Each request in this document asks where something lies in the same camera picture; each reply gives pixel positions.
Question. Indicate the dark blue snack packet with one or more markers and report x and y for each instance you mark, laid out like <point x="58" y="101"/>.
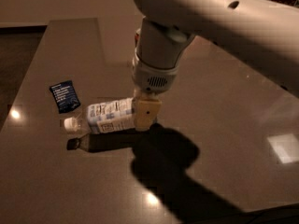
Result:
<point x="65" y="96"/>

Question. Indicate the blue labelled plastic bottle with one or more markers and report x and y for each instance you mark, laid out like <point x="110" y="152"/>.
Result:
<point x="106" y="117"/>

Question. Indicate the orange-red soda can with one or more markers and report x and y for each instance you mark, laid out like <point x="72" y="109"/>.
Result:
<point x="137" y="35"/>

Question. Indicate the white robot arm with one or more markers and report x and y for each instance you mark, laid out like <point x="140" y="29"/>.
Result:
<point x="260" y="33"/>

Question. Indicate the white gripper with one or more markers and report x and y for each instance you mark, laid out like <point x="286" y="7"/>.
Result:
<point x="151" y="78"/>

